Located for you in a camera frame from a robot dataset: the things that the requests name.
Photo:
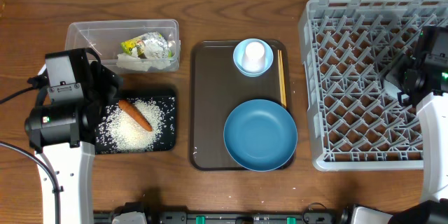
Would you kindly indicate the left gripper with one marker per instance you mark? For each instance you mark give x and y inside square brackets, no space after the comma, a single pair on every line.
[106,86]

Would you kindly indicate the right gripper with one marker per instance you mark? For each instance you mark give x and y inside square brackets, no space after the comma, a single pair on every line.
[395,78]

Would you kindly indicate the white tissue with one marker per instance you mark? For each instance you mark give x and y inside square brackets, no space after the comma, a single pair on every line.
[129,62]

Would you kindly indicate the orange carrot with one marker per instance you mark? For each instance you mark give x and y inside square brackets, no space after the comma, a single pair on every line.
[135,114]

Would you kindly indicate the white rice pile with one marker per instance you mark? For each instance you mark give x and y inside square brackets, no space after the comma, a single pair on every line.
[134,129]

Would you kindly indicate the green yellow snack wrapper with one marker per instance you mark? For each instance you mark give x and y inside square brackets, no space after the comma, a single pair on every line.
[134,46]

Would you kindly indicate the large blue plate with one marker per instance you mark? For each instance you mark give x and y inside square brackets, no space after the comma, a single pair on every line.
[260,135]

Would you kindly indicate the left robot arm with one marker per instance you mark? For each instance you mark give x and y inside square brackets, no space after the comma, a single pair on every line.
[65,150]

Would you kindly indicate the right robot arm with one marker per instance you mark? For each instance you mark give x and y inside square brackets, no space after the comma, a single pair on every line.
[431,112]

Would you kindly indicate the grey dishwasher rack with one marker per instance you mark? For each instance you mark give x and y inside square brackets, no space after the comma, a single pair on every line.
[345,47]

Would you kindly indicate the clear plastic bin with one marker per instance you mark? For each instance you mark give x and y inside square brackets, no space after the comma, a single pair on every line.
[105,37]

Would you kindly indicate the black shallow tray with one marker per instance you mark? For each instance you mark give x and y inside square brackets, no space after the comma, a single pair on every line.
[168,140]

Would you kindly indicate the right wooden chopstick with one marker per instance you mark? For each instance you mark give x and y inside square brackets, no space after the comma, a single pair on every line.
[283,77]

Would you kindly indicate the brown serving tray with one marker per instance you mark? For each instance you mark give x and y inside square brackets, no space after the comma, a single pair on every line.
[217,87]

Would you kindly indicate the pink cup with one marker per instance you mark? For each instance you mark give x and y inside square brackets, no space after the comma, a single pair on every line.
[253,60]

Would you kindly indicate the small light blue bowl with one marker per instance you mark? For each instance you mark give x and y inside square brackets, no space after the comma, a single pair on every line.
[239,52]

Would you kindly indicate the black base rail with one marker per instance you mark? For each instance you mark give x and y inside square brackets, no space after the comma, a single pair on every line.
[136,212]

